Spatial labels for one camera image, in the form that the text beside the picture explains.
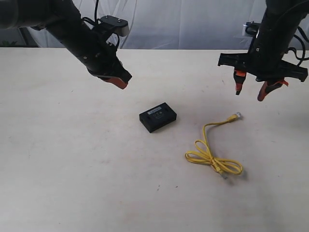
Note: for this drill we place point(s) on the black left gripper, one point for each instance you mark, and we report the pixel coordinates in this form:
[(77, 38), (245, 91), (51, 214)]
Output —
[(101, 61)]

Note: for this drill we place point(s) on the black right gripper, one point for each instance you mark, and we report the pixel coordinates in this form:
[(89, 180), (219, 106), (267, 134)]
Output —
[(267, 65)]

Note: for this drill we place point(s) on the black rectangular box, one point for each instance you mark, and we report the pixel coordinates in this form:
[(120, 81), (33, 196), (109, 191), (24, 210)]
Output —
[(157, 117)]

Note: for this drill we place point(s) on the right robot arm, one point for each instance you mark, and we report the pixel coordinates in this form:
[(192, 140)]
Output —
[(270, 42)]

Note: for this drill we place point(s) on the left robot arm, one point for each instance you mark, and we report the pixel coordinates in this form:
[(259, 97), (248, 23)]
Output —
[(85, 38)]

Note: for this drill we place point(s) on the white backdrop curtain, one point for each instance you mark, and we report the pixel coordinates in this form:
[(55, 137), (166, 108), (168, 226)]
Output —
[(179, 24)]

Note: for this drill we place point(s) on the green plant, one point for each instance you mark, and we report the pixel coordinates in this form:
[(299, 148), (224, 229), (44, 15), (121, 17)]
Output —
[(8, 44)]

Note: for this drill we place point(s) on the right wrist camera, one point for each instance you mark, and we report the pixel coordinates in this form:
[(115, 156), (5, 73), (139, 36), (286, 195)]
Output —
[(250, 29)]

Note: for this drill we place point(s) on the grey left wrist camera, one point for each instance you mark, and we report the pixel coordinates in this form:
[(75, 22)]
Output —
[(115, 25)]

